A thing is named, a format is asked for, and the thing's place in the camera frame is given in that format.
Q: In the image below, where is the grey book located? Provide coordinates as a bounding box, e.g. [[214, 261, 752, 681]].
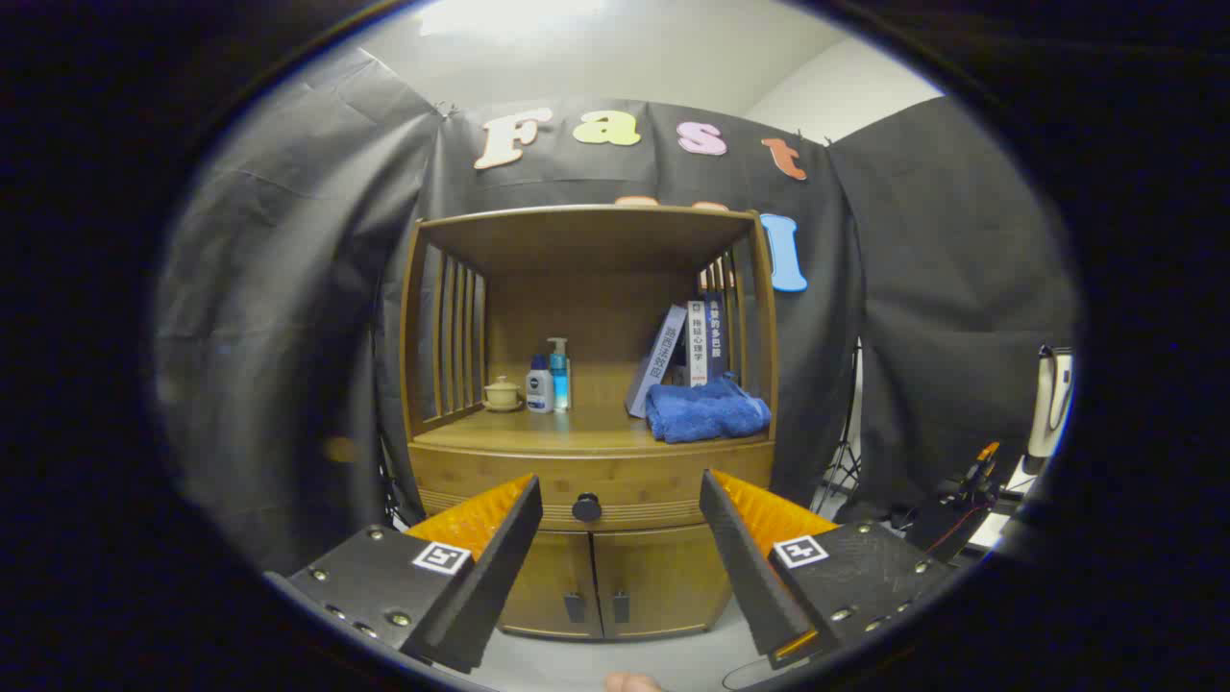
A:
[[625, 305, 689, 419]]

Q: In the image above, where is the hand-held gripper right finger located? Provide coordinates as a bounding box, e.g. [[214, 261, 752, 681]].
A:
[[699, 468, 954, 672]]

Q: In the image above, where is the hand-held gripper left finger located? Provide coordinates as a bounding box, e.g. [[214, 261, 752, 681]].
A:
[[264, 471, 544, 676]]

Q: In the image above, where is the blue folded towel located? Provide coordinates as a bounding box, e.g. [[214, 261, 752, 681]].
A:
[[645, 373, 773, 444]]

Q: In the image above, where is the blue pump bottle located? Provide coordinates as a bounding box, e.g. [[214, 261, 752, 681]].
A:
[[547, 337, 573, 412]]

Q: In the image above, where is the white bottle with blue cap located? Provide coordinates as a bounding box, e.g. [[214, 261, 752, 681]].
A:
[[526, 355, 555, 414]]

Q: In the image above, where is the wooden cabinet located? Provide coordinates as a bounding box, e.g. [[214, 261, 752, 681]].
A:
[[399, 204, 779, 642]]

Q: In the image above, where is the dark blue book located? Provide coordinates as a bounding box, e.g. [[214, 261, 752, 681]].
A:
[[704, 294, 731, 383]]

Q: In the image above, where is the white spine book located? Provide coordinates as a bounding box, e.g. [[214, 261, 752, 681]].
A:
[[686, 300, 709, 387]]

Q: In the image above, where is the black device with orange tip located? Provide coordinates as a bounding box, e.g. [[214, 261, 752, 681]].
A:
[[908, 440, 1005, 563]]

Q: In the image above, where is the wooden cabinet door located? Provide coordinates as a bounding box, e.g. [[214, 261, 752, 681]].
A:
[[591, 524, 736, 637], [497, 531, 604, 640]]

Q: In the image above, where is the wooden countertop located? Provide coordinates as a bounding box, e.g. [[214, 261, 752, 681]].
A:
[[413, 402, 773, 457]]

